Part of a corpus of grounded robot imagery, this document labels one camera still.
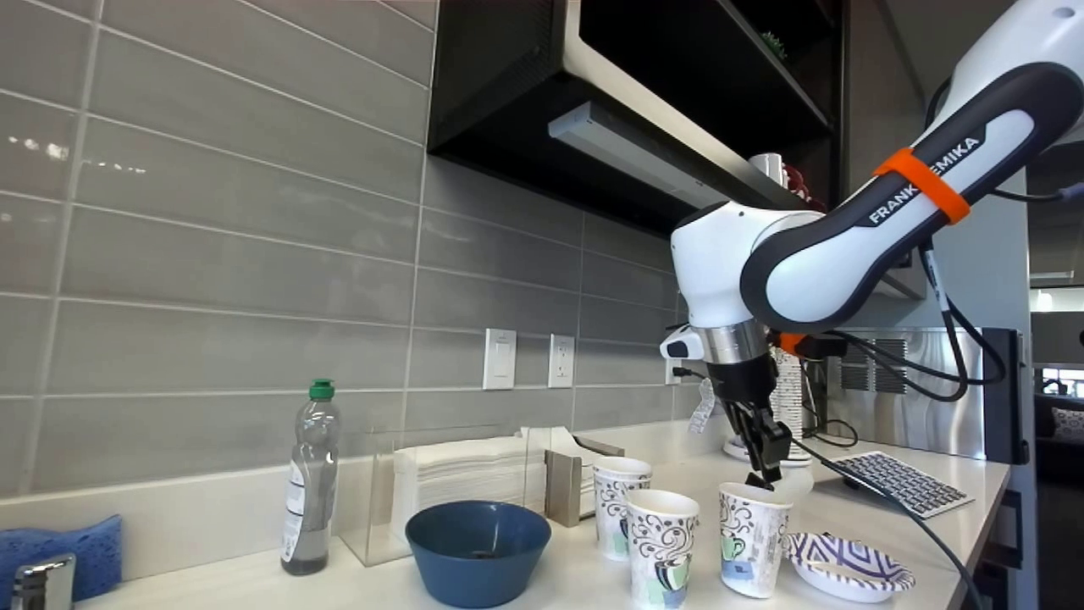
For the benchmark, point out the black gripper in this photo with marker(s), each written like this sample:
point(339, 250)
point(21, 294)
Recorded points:
point(748, 398)

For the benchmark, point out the patterned paper cup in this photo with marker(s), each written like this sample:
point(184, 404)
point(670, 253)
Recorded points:
point(610, 484)
point(753, 525)
point(661, 543)

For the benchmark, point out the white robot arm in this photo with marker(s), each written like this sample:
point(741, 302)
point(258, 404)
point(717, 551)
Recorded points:
point(753, 271)

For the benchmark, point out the blue patterned paper plate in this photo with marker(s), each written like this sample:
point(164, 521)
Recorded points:
point(846, 568)

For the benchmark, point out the woven grey trivet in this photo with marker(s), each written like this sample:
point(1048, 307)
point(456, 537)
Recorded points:
point(909, 487)

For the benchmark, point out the patterned paper cup back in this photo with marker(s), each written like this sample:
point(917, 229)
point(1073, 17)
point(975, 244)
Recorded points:
point(610, 484)

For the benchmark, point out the blue bowl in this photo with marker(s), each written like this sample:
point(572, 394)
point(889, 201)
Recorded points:
point(477, 555)

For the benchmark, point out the black overhead cabinet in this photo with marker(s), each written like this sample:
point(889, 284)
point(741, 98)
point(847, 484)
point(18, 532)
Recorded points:
point(645, 110)

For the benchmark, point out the clear acrylic holder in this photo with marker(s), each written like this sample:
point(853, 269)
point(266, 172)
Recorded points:
point(385, 491)

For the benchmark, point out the clear dish soap bottle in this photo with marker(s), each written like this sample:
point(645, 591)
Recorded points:
point(313, 484)

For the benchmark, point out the blue sponge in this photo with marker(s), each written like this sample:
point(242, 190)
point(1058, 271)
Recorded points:
point(97, 555)

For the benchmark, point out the chrome faucet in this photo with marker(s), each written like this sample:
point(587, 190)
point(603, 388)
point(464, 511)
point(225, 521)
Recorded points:
point(47, 585)

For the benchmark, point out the white wall outlet right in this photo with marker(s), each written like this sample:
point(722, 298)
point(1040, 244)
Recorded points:
point(559, 359)

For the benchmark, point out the white wall outlet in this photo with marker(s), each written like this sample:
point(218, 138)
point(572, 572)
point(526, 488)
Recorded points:
point(501, 356)
point(559, 359)

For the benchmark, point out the white wall outlet left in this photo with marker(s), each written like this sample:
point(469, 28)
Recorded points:
point(501, 356)

